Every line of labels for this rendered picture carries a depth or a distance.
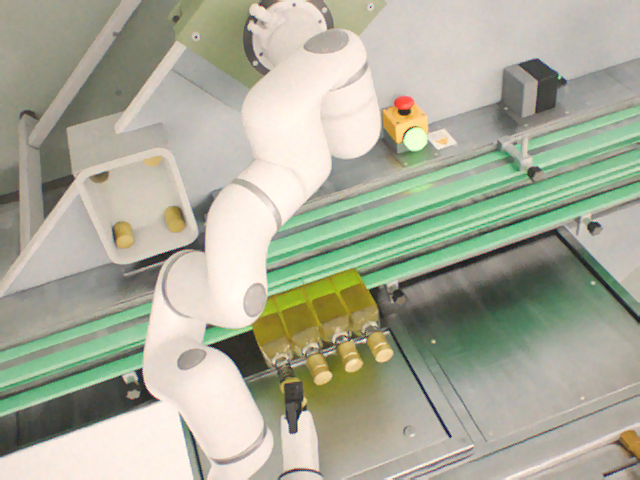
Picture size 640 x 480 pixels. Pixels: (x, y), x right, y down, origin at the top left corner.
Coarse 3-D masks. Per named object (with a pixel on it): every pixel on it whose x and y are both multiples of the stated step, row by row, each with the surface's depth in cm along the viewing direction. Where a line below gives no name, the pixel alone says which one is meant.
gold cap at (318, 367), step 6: (318, 354) 123; (312, 360) 122; (318, 360) 122; (324, 360) 123; (312, 366) 122; (318, 366) 121; (324, 366) 121; (312, 372) 121; (318, 372) 120; (324, 372) 120; (330, 372) 121; (318, 378) 121; (324, 378) 121; (330, 378) 122; (318, 384) 122
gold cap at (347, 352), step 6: (348, 342) 124; (342, 348) 123; (348, 348) 123; (354, 348) 123; (342, 354) 122; (348, 354) 122; (354, 354) 122; (342, 360) 122; (348, 360) 121; (354, 360) 121; (360, 360) 121; (348, 366) 121; (354, 366) 122; (360, 366) 122
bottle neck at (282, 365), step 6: (276, 360) 124; (282, 360) 123; (288, 360) 124; (276, 366) 123; (282, 366) 122; (288, 366) 123; (282, 372) 122; (288, 372) 121; (294, 372) 123; (282, 378) 121; (288, 378) 123
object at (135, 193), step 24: (96, 168) 118; (120, 168) 127; (144, 168) 129; (168, 168) 128; (96, 192) 128; (120, 192) 130; (144, 192) 132; (168, 192) 134; (96, 216) 124; (120, 216) 134; (144, 216) 136; (192, 216) 130; (144, 240) 135; (168, 240) 134; (192, 240) 134
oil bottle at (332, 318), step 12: (312, 288) 133; (324, 288) 133; (312, 300) 131; (324, 300) 130; (336, 300) 130; (324, 312) 128; (336, 312) 128; (324, 324) 126; (336, 324) 126; (348, 324) 126; (324, 336) 127; (348, 336) 127
